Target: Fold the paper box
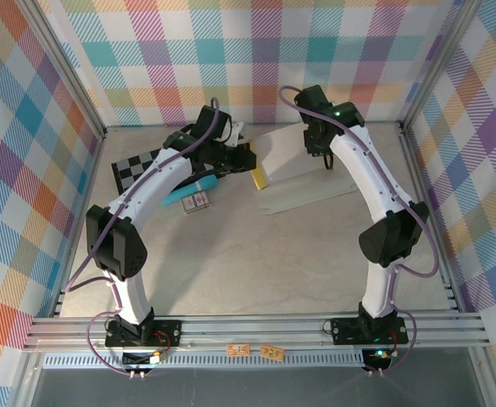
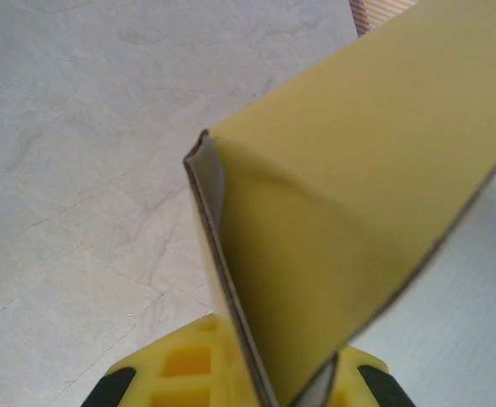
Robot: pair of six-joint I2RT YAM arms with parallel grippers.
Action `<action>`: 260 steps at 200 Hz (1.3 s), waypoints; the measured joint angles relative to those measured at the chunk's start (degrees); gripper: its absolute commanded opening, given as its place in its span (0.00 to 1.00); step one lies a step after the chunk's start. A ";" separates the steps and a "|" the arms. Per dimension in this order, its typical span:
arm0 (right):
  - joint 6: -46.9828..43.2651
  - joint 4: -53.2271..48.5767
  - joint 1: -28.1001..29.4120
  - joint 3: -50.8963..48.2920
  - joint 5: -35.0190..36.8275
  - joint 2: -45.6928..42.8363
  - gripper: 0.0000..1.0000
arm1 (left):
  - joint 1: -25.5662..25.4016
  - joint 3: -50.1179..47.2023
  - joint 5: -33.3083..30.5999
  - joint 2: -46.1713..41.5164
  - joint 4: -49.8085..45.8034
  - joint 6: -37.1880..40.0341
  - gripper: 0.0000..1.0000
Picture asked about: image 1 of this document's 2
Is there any aluminium side rail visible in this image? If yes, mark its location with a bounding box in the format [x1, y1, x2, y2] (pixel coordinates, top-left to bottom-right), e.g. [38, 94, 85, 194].
[51, 129, 107, 319]
[398, 122, 463, 313]

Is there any plaid fabric backdrop panel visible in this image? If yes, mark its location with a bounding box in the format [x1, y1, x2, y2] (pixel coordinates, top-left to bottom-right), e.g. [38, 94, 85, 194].
[0, 0, 104, 407]
[408, 0, 496, 407]
[35, 0, 460, 128]

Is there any aluminium frame rail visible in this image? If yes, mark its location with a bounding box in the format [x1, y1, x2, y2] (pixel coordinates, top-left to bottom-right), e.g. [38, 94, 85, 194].
[22, 310, 493, 353]

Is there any yellow paper box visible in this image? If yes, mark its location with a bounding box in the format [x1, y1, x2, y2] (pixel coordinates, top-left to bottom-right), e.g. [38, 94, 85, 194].
[250, 125, 361, 218]

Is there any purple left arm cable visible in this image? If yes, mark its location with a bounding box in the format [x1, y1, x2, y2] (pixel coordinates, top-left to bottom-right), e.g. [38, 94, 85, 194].
[64, 97, 221, 378]

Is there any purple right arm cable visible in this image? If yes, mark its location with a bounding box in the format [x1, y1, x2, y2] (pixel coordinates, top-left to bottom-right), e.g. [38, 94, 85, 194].
[279, 85, 440, 378]

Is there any turquoise toy microphone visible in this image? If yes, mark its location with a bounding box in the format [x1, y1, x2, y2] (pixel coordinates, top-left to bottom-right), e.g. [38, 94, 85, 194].
[160, 176, 220, 208]

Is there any black and grey chessboard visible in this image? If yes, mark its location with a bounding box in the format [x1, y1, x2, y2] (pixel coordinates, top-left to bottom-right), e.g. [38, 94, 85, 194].
[110, 146, 215, 201]

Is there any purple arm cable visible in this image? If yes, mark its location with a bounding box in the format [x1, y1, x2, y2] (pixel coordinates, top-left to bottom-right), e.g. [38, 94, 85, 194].
[64, 97, 221, 378]
[279, 85, 440, 378]

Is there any playing card box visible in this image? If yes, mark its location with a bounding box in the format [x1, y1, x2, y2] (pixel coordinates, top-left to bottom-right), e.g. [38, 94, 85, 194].
[181, 190, 212, 215]

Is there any aluminium frame post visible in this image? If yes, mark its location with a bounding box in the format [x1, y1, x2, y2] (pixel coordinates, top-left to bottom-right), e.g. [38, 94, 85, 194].
[18, 0, 107, 141]
[398, 0, 486, 133]

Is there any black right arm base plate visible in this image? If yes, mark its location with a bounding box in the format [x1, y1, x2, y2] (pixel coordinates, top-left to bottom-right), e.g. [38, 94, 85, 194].
[329, 316, 410, 346]

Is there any slotted grey cable duct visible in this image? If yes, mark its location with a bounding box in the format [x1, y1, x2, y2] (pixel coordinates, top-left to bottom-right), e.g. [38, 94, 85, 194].
[42, 349, 367, 371]

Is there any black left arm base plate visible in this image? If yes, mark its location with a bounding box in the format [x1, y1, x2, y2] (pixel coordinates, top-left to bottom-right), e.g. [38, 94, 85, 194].
[104, 318, 183, 349]

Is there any black controller board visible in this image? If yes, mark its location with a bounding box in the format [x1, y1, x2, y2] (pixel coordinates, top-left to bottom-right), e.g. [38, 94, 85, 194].
[121, 350, 166, 369]
[360, 347, 393, 371]

